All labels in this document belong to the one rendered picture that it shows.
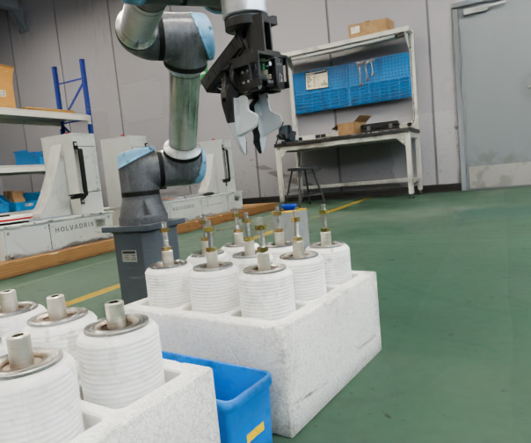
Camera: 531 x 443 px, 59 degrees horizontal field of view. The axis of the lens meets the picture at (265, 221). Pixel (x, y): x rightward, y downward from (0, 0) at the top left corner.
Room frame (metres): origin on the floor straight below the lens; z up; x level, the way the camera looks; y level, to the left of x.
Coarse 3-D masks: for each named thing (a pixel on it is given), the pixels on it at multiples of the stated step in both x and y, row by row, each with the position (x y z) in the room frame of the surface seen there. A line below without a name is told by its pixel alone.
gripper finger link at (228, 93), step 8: (224, 80) 0.78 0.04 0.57; (224, 88) 0.77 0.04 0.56; (232, 88) 0.78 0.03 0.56; (224, 96) 0.77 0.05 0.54; (232, 96) 0.78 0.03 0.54; (224, 104) 0.77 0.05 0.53; (232, 104) 0.78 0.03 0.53; (224, 112) 0.78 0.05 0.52; (232, 112) 0.78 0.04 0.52; (232, 120) 0.78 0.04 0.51
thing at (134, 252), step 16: (144, 224) 1.40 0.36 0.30; (160, 224) 1.40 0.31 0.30; (176, 224) 1.47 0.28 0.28; (128, 240) 1.40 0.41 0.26; (144, 240) 1.38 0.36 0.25; (160, 240) 1.41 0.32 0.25; (176, 240) 1.48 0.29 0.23; (128, 256) 1.40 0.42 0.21; (144, 256) 1.38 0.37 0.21; (160, 256) 1.40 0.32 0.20; (176, 256) 1.47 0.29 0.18; (128, 272) 1.41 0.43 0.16; (144, 272) 1.38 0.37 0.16; (128, 288) 1.41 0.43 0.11; (144, 288) 1.38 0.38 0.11
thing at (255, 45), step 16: (240, 16) 0.76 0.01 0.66; (256, 16) 0.76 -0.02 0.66; (272, 16) 0.77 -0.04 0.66; (240, 32) 0.79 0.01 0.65; (256, 32) 0.76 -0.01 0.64; (256, 48) 0.76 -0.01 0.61; (272, 48) 0.76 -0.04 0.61; (240, 64) 0.76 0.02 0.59; (256, 64) 0.76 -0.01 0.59; (272, 64) 0.77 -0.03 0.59; (240, 80) 0.78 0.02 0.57; (256, 80) 0.74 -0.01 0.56; (272, 80) 0.77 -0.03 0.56; (288, 80) 0.79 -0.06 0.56
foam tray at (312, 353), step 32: (352, 288) 0.91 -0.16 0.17; (160, 320) 0.85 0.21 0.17; (192, 320) 0.80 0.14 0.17; (224, 320) 0.77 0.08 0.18; (256, 320) 0.75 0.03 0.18; (288, 320) 0.73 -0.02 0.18; (320, 320) 0.80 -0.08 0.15; (352, 320) 0.90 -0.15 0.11; (192, 352) 0.81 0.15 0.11; (224, 352) 0.77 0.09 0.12; (256, 352) 0.73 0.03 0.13; (288, 352) 0.71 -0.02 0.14; (320, 352) 0.79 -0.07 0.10; (352, 352) 0.89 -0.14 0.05; (288, 384) 0.70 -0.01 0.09; (320, 384) 0.78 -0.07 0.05; (288, 416) 0.70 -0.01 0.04
